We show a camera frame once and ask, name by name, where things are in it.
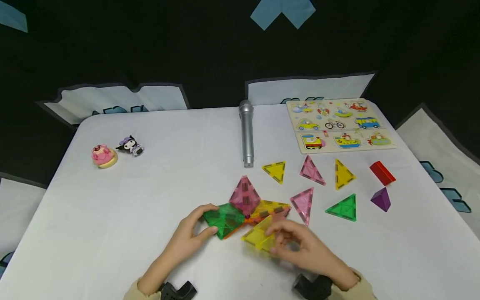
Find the purple pyramid block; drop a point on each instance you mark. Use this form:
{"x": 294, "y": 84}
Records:
{"x": 381, "y": 201}

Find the yellow square magnetic tile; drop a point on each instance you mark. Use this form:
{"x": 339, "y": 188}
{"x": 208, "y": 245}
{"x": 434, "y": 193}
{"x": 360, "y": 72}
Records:
{"x": 257, "y": 237}

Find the green triangle magnetic tile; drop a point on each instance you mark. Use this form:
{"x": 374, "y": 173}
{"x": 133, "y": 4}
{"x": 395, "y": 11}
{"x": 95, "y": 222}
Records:
{"x": 344, "y": 209}

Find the silver toy microphone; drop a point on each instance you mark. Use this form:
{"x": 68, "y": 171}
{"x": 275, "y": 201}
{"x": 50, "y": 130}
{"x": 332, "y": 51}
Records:
{"x": 246, "y": 133}

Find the person's right fingers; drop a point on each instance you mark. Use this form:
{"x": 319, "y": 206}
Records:
{"x": 283, "y": 235}

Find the green square magnetic tile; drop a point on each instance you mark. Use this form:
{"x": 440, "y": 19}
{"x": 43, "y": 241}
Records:
{"x": 225, "y": 218}

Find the yellow triangle magnetic tile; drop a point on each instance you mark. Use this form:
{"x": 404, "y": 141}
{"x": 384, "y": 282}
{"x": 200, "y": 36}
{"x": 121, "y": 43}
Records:
{"x": 275, "y": 171}
{"x": 342, "y": 176}

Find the pink figurine on yellow base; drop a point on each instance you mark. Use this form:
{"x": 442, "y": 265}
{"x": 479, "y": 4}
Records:
{"x": 103, "y": 155}

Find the pink diamond magnetic tile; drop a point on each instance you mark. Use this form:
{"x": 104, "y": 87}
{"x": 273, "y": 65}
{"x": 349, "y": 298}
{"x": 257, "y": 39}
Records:
{"x": 245, "y": 196}

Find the person's left forearm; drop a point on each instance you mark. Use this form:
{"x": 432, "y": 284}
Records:
{"x": 152, "y": 277}

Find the red block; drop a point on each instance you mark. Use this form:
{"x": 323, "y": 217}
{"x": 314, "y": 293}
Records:
{"x": 382, "y": 173}

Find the person's right forearm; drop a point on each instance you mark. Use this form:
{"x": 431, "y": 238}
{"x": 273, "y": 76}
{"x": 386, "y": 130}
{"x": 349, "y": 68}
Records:
{"x": 354, "y": 287}

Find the person's left thumb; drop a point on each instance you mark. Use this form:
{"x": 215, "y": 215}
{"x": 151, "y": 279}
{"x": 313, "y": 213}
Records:
{"x": 210, "y": 233}

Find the pink triangle magnetic tile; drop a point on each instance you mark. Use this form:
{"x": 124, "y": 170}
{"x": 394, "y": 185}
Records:
{"x": 311, "y": 171}
{"x": 303, "y": 204}

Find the person's right hand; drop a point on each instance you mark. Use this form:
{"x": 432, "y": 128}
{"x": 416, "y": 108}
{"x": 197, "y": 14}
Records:
{"x": 311, "y": 254}

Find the wooden vehicle puzzle board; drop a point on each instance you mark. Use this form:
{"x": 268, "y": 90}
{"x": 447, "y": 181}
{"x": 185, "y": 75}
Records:
{"x": 339, "y": 124}

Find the person's left hand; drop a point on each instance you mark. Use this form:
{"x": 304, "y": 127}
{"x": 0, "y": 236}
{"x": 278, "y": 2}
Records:
{"x": 187, "y": 239}

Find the black and purple figurine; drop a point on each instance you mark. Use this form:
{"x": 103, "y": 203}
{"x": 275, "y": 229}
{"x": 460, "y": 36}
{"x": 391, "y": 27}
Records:
{"x": 130, "y": 145}

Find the person's left fingers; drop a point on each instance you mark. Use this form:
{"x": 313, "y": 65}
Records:
{"x": 204, "y": 208}

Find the yellow orange magnetic tile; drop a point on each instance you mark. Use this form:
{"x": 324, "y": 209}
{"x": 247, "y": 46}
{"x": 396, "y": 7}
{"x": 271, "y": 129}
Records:
{"x": 268, "y": 207}

